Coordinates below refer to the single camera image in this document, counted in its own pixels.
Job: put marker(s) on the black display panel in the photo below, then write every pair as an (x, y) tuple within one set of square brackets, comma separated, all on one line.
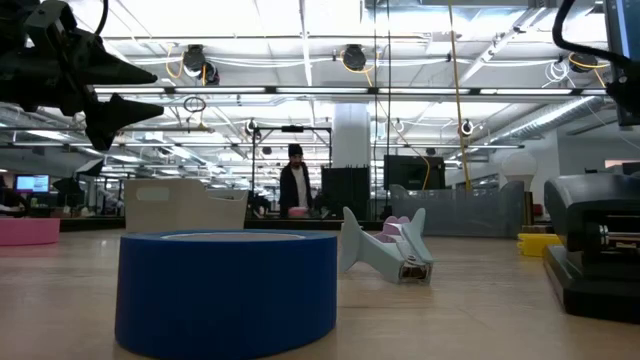
[(414, 172)]

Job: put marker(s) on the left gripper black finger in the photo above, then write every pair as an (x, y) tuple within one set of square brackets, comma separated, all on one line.
[(115, 70), (120, 112)]

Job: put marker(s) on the smoky translucent plastic bin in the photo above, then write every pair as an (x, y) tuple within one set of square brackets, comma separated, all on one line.
[(455, 210)]

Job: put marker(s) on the light grey plastic bin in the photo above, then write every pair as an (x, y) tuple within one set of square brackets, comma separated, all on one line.
[(185, 205)]

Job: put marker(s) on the black gantry frame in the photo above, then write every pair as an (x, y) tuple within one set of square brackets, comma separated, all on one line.
[(292, 128)]

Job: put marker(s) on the lit background monitor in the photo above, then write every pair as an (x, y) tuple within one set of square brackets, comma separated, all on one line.
[(32, 183)]

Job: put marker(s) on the silver ventilation duct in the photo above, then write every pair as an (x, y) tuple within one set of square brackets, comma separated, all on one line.
[(550, 117)]

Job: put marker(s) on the black stapler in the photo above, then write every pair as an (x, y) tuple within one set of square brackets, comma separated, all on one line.
[(590, 200)]

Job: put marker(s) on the yellow mini stapler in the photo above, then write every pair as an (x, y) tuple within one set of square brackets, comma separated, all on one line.
[(537, 244)]

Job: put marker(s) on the black equipment cabinet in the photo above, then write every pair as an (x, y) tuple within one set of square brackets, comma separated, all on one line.
[(345, 192)]

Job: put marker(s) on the person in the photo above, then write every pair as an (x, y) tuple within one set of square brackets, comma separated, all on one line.
[(295, 185)]

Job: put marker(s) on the blue tape roll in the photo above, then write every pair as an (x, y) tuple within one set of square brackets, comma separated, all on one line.
[(225, 295)]

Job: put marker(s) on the computer monitor blue screen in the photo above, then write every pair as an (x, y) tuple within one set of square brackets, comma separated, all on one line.
[(631, 27)]

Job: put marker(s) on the pink tape roll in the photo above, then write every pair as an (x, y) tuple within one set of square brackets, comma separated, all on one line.
[(27, 231)]

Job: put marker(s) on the white pillar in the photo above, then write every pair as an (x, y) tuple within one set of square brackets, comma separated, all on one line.
[(351, 135)]

